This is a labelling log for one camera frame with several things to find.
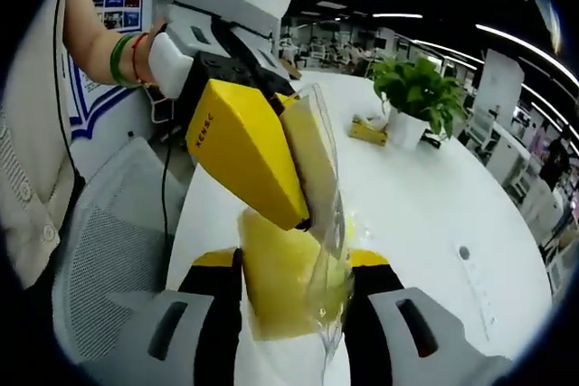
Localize green leafy plant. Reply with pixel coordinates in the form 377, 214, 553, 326
368, 56, 469, 139

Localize white mesh office chair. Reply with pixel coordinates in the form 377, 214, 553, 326
52, 136, 194, 365

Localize green bangle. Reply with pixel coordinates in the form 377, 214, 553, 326
109, 33, 142, 89

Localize white plant pot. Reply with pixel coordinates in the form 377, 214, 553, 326
386, 105, 430, 150

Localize black cable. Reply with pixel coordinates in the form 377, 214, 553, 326
52, 0, 79, 174
160, 99, 177, 240

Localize white square pillar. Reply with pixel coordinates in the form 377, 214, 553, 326
473, 48, 527, 117

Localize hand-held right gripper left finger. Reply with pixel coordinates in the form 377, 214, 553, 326
71, 245, 246, 386

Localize round yellow silicone block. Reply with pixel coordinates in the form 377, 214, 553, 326
238, 208, 355, 342

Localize beige knitted cardigan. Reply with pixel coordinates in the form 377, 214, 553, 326
0, 0, 88, 290

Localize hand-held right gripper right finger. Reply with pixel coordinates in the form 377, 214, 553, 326
343, 248, 522, 386

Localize red string bracelet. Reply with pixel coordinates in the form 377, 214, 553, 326
129, 32, 154, 88

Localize ceiling light strip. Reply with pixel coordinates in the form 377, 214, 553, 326
474, 23, 579, 89

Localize blue bordered wall poster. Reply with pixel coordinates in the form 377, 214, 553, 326
66, 0, 149, 141

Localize clear plastic bag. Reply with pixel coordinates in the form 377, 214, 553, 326
289, 81, 348, 265
302, 240, 359, 381

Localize yellow tissue box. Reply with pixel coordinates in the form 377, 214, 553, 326
348, 114, 390, 147

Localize rectangular yellow silicone block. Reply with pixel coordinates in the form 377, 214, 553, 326
278, 95, 341, 234

